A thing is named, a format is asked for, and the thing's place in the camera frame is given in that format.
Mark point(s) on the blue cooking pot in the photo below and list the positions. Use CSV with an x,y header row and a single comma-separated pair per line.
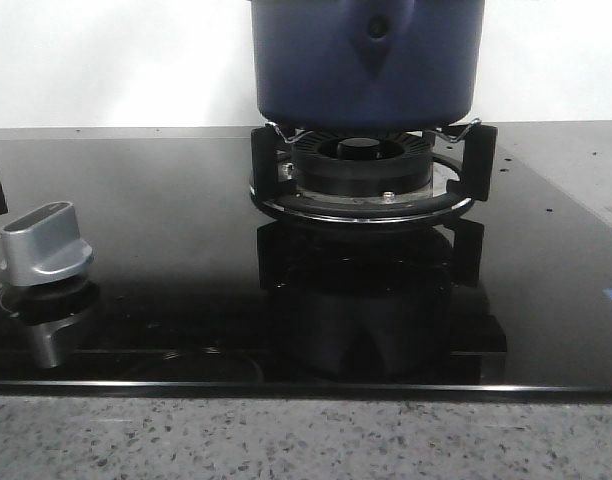
x,y
366,65

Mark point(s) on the black pot support grate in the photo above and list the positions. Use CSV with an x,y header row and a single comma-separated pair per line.
x,y
462,163

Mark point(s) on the black gas burner head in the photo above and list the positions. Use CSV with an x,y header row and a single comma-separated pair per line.
x,y
348,165

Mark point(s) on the black glass cooktop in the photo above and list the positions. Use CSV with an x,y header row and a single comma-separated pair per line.
x,y
193,292

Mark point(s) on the silver stove control knob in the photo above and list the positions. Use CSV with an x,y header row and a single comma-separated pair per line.
x,y
45,246

